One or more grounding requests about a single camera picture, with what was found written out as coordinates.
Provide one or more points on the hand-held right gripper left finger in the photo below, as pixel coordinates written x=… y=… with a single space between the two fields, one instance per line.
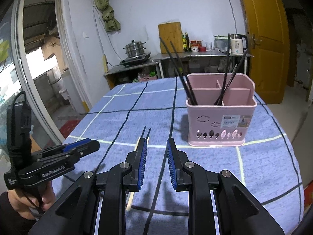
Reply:
x=141 y=164

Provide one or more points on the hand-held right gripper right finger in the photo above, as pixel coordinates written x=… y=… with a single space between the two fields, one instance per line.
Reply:
x=171 y=164

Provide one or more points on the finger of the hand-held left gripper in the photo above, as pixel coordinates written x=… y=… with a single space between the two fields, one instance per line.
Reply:
x=73 y=145
x=91 y=146

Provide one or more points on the black chopstick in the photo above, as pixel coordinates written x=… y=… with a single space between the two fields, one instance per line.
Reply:
x=226 y=61
x=179 y=63
x=242 y=58
x=169 y=54
x=149 y=132

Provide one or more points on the pink plastic utensil basket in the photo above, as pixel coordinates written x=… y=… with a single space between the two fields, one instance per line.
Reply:
x=220 y=127

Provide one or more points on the grey chopstick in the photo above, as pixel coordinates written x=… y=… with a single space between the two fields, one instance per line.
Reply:
x=234 y=69

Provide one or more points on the person's left hand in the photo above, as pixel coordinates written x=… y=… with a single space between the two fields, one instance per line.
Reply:
x=47 y=197

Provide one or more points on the red patterned rug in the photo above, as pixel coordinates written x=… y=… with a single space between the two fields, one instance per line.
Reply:
x=71 y=127

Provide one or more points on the blue checked tablecloth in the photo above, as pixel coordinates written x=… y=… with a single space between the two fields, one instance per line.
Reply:
x=97 y=127

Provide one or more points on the cream power strip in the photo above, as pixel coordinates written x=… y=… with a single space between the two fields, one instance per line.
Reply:
x=104 y=64

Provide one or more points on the low steel cabinet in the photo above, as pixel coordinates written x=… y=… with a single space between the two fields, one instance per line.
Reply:
x=129 y=69

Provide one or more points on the black cooktop stove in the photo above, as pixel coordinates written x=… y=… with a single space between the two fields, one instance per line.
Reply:
x=135 y=60

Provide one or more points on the steel steamer pot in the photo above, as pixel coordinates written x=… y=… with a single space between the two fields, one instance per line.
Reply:
x=135 y=49

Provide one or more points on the steel kitchen counter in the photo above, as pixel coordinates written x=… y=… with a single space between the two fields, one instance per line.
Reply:
x=200 y=55

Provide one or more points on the outdoor air conditioner unit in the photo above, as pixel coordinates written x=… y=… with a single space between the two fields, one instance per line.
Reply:
x=52 y=24

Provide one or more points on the white patterned bowl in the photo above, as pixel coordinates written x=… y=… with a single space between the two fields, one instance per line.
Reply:
x=195 y=49

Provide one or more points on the wooden cutting board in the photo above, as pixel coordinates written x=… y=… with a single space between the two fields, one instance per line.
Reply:
x=170 y=37

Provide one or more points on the white electric kettle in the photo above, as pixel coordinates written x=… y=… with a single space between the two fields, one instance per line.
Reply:
x=238 y=43

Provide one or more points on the green hanging cloth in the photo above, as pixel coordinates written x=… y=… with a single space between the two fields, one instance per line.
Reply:
x=105 y=5

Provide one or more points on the yellow wooden door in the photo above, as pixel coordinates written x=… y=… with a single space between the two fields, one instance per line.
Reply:
x=266 y=36

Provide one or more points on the white wall switch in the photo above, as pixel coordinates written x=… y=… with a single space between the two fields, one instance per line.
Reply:
x=85 y=34

